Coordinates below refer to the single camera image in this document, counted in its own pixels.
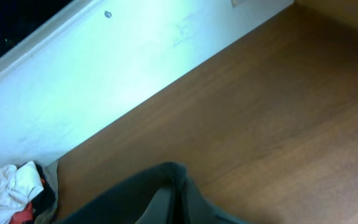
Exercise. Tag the dark green t-shirt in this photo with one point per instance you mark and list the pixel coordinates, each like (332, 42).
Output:
(163, 194)

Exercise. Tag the grey folded garment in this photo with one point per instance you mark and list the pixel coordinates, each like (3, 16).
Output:
(49, 173)

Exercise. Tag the black folded garment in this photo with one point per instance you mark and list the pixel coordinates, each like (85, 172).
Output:
(42, 208)

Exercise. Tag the white folded garment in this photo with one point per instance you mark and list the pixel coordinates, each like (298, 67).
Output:
(18, 186)

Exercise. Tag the red folded garment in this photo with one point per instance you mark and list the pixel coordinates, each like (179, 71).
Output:
(34, 208)

